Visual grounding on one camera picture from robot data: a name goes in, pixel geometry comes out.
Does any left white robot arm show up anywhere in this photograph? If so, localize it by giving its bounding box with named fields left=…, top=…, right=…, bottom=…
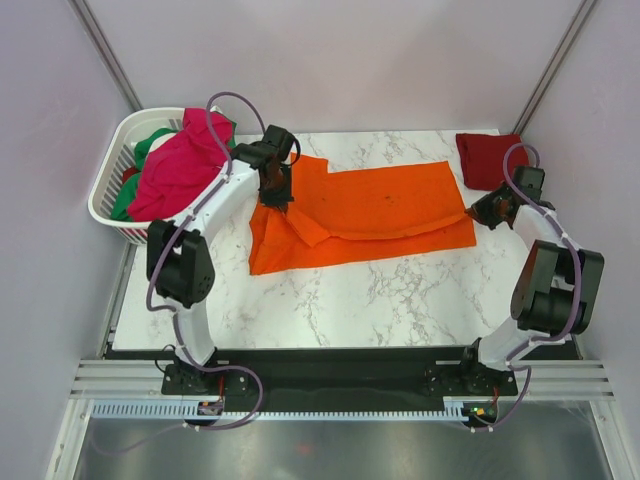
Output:
left=145, top=125, right=301, bottom=393

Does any folded dark red t-shirt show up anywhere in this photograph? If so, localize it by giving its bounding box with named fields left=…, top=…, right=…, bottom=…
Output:
left=456, top=133, right=521, bottom=191

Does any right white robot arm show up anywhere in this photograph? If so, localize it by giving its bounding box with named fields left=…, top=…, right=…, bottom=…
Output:
left=457, top=166, right=604, bottom=394

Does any white slotted cable duct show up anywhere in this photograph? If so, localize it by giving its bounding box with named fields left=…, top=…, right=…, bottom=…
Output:
left=91, top=399, right=468, bottom=422

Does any green t-shirt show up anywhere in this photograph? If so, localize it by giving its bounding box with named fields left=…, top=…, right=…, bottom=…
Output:
left=110, top=109, right=226, bottom=222

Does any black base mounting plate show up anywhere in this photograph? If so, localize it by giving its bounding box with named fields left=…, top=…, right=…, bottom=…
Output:
left=162, top=347, right=518, bottom=411

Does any magenta t-shirt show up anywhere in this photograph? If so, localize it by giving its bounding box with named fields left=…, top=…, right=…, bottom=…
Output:
left=127, top=108, right=236, bottom=222

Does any aluminium frame rail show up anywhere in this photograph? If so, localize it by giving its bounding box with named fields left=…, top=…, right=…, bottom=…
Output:
left=68, top=357, right=171, bottom=400

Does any orange t-shirt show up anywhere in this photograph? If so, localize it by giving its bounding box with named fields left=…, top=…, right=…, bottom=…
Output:
left=249, top=156, right=476, bottom=276

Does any white plastic laundry basket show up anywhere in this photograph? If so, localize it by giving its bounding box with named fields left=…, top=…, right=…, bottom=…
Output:
left=87, top=104, right=236, bottom=247

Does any red garment in basket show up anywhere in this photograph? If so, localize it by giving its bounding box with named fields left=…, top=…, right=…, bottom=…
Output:
left=122, top=167, right=141, bottom=187

